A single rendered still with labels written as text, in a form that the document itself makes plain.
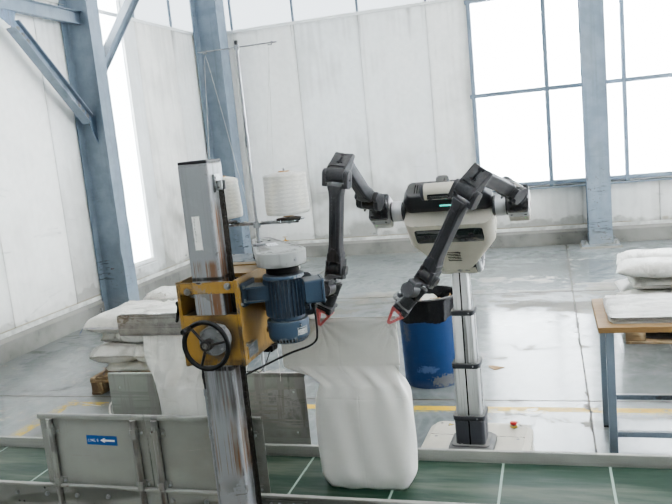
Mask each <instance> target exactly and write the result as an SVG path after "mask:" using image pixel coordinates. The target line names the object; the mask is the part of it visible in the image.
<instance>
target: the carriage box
mask: <svg viewBox="0 0 672 504"><path fill-rule="evenodd" d="M233 266H234V274H235V280H233V281H223V282H204V283H192V276H191V277H188V278H186V279H184V280H182V281H179V282H176V283H175V284H176V292H177V299H178V307H179V314H180V322H181V329H184V328H185V327H186V326H189V325H191V324H192V323H194V322H196V321H199V320H208V321H212V322H214V323H219V324H222V325H225V326H226V327H227V328H228V329H229V331H230V333H231V335H232V343H231V351H230V356H229V359H228V361H227V362H226V364H225V365H243V366H247V365H248V364H249V363H250V362H251V361H252V360H253V359H255V358H256V357H257V356H258V355H260V354H261V353H262V352H263V351H264V350H266V349H267V348H268V347H269V346H271V345H272V344H273V343H274V342H273V341H272V340H271V339H270V337H269V331H268V327H267V325H268V324H267V319H268V318H270V317H268V316H267V315H266V310H264V302H261V303H252V304H249V305H248V306H246V307H242V306H244V303H242V300H241V292H240V283H242V282H244V281H246V280H248V279H250V278H254V282H261V278H263V277H262V276H263V275H264V274H266V269H262V268H258V267H257V264H256V263H252V264H233ZM224 293H235V300H236V309H237V312H233V311H232V312H230V313H228V314H227V315H203V316H197V313H196V306H195V298H194V295H196V294H224ZM206 327H208V325H200V326H197V327H195V328H193V329H194V330H195V331H196V332H197V333H198V334H199V336H200V332H201V331H202V330H203V329H205V328H206ZM256 339H257V341H258V349H259V351H258V352H257V353H255V354H254V355H253V356H252V357H251V358H250V355H249V347H248V346H249V345H250V344H251V343H253V342H254V341H255V340H256ZM187 348H188V351H189V353H190V355H191V357H192V358H193V359H194V360H195V361H196V362H197V363H199V364H201V361H202V356H203V352H204V351H202V350H201V348H200V343H199V339H198V338H197V337H196V336H195V335H194V334H193V332H192V331H190V333H189V335H188V338H187ZM224 355H225V352H223V353H222V354H220V355H217V356H212V355H209V354H206V356H205V361H204V366H207V365H217V364H218V363H220V362H221V361H222V359H223V358H224Z"/></svg>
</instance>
